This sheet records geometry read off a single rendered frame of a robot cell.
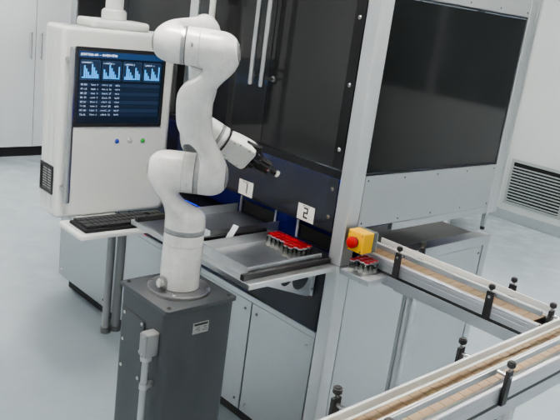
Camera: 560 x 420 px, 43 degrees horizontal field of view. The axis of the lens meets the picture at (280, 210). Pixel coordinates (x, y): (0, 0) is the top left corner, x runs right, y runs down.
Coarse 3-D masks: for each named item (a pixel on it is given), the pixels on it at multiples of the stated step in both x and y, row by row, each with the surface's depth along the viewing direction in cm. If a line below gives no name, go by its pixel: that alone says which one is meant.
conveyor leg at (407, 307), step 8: (408, 296) 242; (408, 304) 245; (400, 312) 248; (408, 312) 246; (400, 320) 248; (408, 320) 247; (400, 328) 248; (408, 328) 248; (400, 336) 249; (408, 336) 249; (400, 344) 249; (392, 352) 252; (400, 352) 250; (392, 360) 252; (400, 360) 251; (392, 368) 252; (400, 368) 252; (392, 376) 253; (400, 376) 253; (392, 384) 254
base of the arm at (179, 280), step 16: (176, 240) 206; (192, 240) 207; (176, 256) 207; (192, 256) 208; (160, 272) 213; (176, 272) 209; (192, 272) 210; (160, 288) 212; (176, 288) 210; (192, 288) 212; (208, 288) 216
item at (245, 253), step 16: (208, 240) 246; (224, 240) 251; (240, 240) 256; (256, 240) 261; (208, 256) 240; (224, 256) 234; (240, 256) 244; (256, 256) 247; (272, 256) 249; (304, 256) 243; (320, 256) 249; (240, 272) 229
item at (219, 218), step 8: (200, 208) 284; (208, 208) 287; (216, 208) 289; (224, 208) 292; (232, 208) 296; (208, 216) 284; (216, 216) 286; (224, 216) 287; (232, 216) 289; (240, 216) 290; (248, 216) 292; (208, 224) 274; (216, 224) 275; (224, 224) 277; (232, 224) 278; (240, 224) 279; (248, 224) 281; (256, 224) 271; (264, 224) 274; (272, 224) 277; (208, 232) 257; (216, 232) 258; (224, 232) 261
